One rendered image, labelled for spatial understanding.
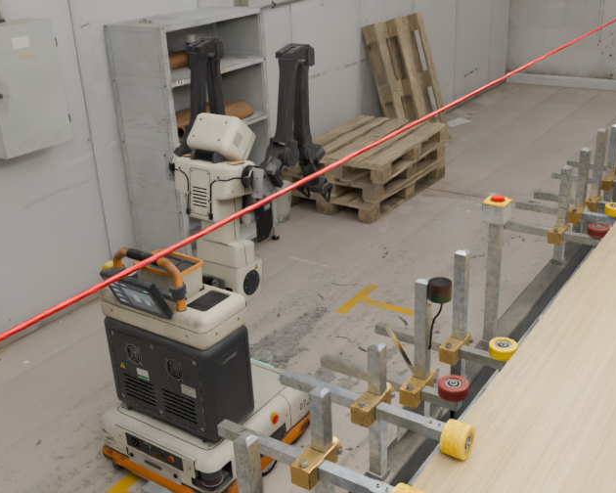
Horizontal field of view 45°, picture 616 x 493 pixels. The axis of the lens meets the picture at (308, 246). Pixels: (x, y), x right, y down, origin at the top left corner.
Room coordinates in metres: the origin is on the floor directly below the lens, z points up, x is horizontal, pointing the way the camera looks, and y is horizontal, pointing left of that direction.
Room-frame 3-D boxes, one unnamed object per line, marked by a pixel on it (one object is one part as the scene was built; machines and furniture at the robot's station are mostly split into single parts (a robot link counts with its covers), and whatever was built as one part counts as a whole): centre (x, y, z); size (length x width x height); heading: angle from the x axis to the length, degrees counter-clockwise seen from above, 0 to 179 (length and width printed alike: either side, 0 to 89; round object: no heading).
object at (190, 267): (2.50, 0.51, 0.87); 0.23 x 0.15 x 0.11; 54
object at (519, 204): (2.98, -1.11, 0.84); 0.43 x 0.03 x 0.04; 55
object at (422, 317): (1.77, -0.30, 0.93); 0.04 x 0.04 x 0.48; 55
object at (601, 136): (3.19, -1.31, 0.90); 0.04 x 0.04 x 0.48; 55
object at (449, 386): (1.67, -0.37, 0.85); 0.08 x 0.08 x 0.11
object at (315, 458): (1.34, 0.00, 0.95); 0.14 x 0.06 x 0.05; 145
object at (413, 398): (1.75, -0.29, 0.85); 0.14 x 0.06 x 0.05; 145
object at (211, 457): (2.59, 0.45, 0.16); 0.67 x 0.64 x 0.25; 144
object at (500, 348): (1.85, -0.54, 0.85); 0.08 x 0.08 x 0.11
